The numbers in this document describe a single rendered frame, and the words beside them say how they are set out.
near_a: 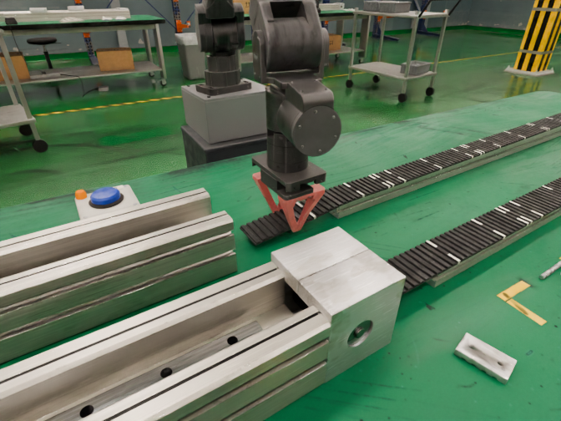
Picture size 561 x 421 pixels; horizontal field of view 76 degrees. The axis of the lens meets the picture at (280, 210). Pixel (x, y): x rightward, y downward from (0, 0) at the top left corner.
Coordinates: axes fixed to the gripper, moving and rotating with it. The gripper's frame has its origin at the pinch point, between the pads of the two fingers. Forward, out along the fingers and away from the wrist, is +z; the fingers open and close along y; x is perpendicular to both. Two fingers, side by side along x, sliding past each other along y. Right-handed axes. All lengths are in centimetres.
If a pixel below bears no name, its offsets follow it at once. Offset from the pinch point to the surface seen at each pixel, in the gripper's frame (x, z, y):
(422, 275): 6.0, -1.3, 20.6
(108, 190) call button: -22.6, -5.2, -13.3
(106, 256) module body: -25.4, -6.4, 4.4
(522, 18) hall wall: 1104, 53, -554
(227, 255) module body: -12.1, -1.0, 4.6
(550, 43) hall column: 596, 43, -238
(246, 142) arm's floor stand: 12.3, 2.9, -38.0
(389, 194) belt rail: 20.6, 1.2, 1.6
